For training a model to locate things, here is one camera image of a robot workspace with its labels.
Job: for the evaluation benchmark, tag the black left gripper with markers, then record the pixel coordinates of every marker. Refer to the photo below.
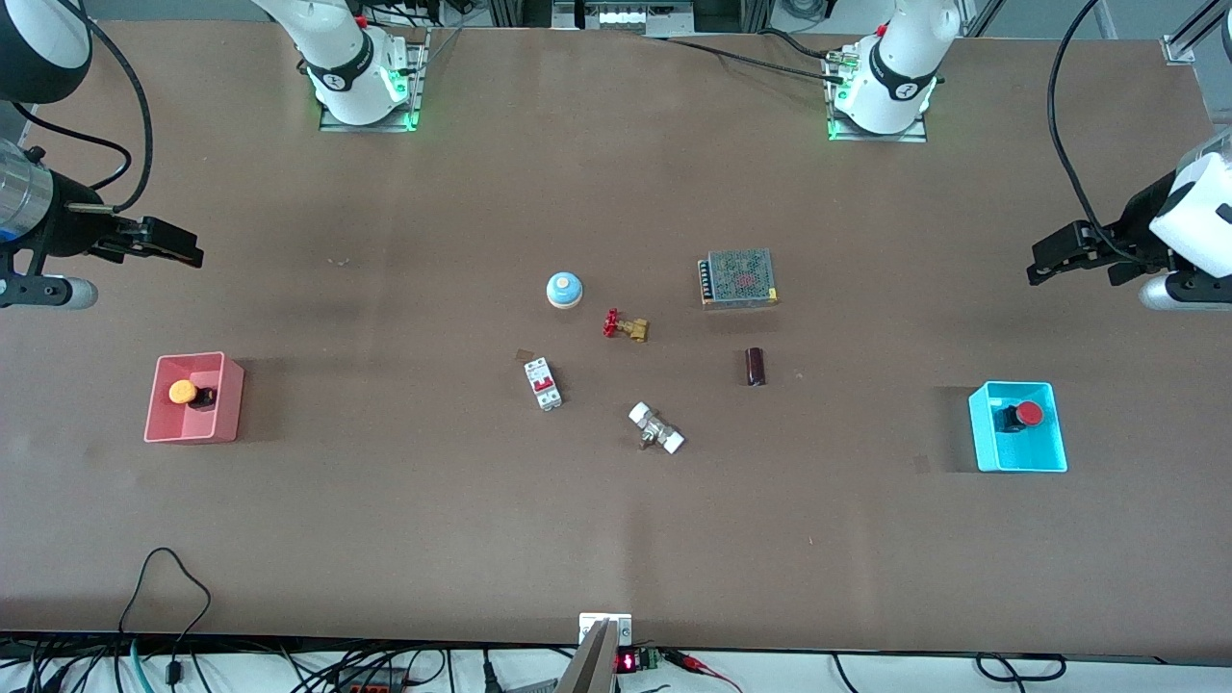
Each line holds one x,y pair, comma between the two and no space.
1142,218

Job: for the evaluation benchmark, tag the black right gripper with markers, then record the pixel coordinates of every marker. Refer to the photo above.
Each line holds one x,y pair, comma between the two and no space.
65,229

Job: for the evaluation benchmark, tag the yellow push button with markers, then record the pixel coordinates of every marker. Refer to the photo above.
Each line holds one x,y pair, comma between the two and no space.
182,392

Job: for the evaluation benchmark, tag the red push button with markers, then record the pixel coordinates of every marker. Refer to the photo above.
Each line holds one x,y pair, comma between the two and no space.
1031,414

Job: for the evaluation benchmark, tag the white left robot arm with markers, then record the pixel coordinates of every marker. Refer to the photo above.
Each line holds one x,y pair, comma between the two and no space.
900,58

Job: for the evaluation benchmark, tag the pink plastic bin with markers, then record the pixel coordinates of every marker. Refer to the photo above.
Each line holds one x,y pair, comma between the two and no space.
173,423

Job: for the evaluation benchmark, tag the cyan plastic bin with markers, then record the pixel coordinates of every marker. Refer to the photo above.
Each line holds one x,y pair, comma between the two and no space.
1020,452

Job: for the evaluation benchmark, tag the metal mesh power supply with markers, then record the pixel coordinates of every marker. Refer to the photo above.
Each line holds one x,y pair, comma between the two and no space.
739,277

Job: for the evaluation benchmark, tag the dark brown cylinder capacitor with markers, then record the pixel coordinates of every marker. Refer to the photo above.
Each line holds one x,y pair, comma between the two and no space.
756,367

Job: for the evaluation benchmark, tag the blue white dome button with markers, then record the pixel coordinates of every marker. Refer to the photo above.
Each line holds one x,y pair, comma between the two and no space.
564,289

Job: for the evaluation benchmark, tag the white red circuit breaker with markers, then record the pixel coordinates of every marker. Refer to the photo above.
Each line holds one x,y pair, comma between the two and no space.
544,383

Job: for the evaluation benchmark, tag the white-capped metal pipe fitting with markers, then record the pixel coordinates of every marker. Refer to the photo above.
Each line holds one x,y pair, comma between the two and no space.
654,428

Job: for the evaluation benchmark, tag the black power strip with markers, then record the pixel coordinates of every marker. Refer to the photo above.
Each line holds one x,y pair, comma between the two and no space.
371,683

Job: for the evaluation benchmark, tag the grey equipment box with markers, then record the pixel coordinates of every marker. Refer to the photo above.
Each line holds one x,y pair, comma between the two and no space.
621,14

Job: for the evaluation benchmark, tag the red clip lead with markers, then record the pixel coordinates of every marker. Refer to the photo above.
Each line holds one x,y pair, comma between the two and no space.
698,664

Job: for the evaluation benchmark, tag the grey metal bar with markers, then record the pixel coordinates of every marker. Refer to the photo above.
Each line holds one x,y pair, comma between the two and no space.
589,669

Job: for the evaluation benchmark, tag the red digit display module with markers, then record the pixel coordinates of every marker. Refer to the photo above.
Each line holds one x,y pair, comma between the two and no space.
626,661

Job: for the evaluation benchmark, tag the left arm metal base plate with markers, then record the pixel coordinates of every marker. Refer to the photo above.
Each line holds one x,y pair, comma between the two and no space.
914,137

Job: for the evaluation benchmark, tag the aluminium frame profile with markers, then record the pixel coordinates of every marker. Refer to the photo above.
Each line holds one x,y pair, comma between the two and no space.
1189,43

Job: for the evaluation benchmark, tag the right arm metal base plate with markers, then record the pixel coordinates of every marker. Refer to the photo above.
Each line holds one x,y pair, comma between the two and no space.
416,77

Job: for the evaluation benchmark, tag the white metal bracket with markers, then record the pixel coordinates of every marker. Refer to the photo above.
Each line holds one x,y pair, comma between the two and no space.
587,621

